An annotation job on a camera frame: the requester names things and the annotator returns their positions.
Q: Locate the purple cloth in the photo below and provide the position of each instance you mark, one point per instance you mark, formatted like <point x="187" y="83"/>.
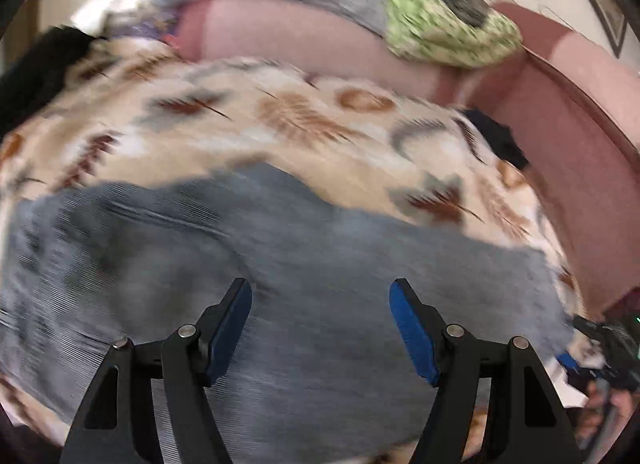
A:
<point x="145" y="26"/>

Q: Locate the grey pants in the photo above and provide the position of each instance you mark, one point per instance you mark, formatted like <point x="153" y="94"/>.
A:
<point x="310" y="254"/>

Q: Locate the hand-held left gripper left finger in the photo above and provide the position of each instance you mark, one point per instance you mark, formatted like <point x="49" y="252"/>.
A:
<point x="231" y="324"/>

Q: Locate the large black cloth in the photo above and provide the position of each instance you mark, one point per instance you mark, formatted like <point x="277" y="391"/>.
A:
<point x="40" y="73"/>

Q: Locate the small black cloth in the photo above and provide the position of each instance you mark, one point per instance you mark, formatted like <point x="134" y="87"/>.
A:
<point x="500" y="138"/>

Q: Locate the framed wall picture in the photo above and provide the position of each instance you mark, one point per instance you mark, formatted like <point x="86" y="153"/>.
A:
<point x="607" y="18"/>

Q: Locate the leaf printed blanket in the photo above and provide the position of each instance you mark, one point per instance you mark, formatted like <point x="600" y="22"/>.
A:
<point x="300" y="113"/>

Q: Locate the green patterned cloth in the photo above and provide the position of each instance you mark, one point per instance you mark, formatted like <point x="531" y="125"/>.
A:
<point x="430" y="33"/>

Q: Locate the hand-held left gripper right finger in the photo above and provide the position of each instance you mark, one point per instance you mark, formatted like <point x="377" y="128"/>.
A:
<point x="412" y="331"/>

